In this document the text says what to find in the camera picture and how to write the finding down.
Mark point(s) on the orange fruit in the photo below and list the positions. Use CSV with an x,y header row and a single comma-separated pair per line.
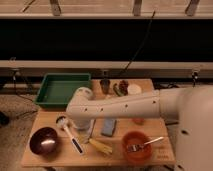
x,y
138,121

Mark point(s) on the dark red grape bunch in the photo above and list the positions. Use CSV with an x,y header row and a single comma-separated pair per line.
x,y
123,85

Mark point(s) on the white cup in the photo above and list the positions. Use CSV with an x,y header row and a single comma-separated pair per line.
x,y
133,89

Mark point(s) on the dark purple bowl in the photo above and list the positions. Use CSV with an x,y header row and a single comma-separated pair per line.
x,y
44,141

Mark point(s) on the green plastic tray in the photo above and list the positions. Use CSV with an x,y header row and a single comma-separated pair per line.
x,y
58,88

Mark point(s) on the wooden table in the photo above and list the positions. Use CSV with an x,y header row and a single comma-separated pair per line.
x,y
66,156

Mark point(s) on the orange bowl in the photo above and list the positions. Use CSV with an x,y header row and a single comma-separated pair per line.
x,y
141,156

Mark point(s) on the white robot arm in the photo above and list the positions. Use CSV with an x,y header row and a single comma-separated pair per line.
x,y
193,106

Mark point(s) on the silver fork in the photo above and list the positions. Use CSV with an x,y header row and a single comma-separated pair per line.
x,y
145,143

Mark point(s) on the green cucumber toy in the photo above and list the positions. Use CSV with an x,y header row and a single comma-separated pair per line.
x,y
117,91

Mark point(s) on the blue sponge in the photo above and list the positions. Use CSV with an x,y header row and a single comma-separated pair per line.
x,y
108,127

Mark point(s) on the yellow corn cob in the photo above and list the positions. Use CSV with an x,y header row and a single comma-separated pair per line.
x,y
101,146

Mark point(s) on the grey folded cloth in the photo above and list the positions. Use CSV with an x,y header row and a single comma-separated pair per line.
x,y
87,135

